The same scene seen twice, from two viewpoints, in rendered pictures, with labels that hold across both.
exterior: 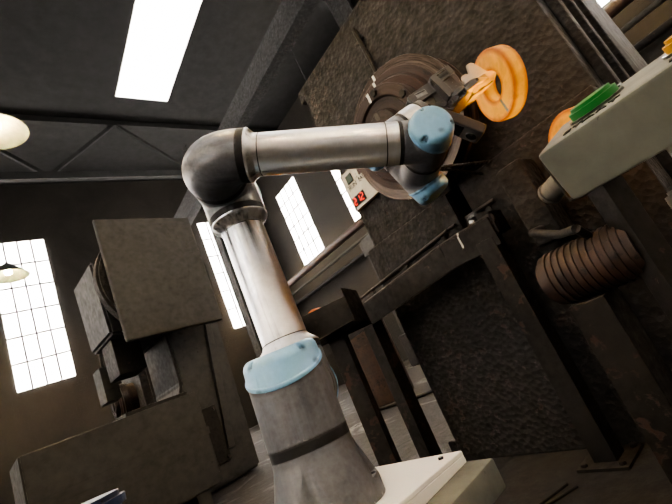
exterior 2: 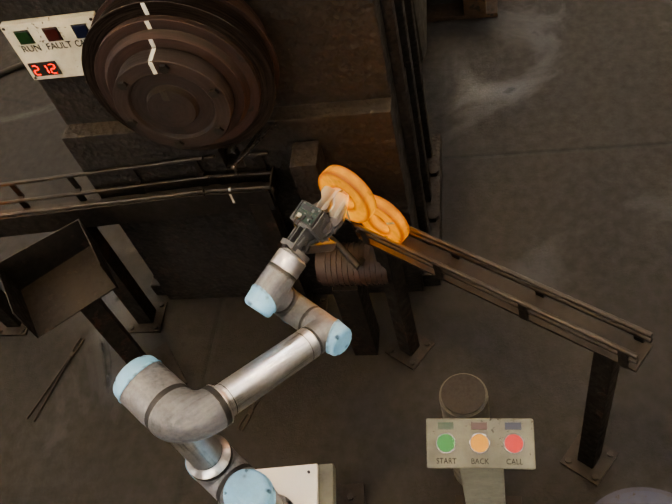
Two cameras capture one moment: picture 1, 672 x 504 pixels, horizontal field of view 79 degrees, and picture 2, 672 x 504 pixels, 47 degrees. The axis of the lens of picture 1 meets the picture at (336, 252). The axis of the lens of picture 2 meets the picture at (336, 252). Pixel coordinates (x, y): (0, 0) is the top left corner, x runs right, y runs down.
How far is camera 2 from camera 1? 181 cm
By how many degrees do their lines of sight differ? 71
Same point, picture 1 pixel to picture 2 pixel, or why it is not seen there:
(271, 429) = not seen: outside the picture
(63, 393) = not seen: outside the picture
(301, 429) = not seen: outside the picture
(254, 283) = (196, 447)
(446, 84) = (321, 231)
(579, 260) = (352, 278)
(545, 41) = (365, 38)
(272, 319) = (210, 458)
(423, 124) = (338, 348)
